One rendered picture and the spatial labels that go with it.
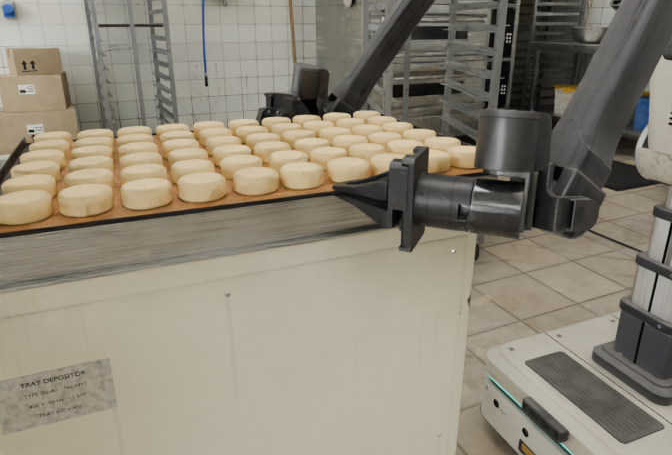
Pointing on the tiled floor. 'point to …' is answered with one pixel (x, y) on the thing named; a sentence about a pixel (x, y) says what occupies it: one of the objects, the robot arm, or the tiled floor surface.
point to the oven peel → (289, 0)
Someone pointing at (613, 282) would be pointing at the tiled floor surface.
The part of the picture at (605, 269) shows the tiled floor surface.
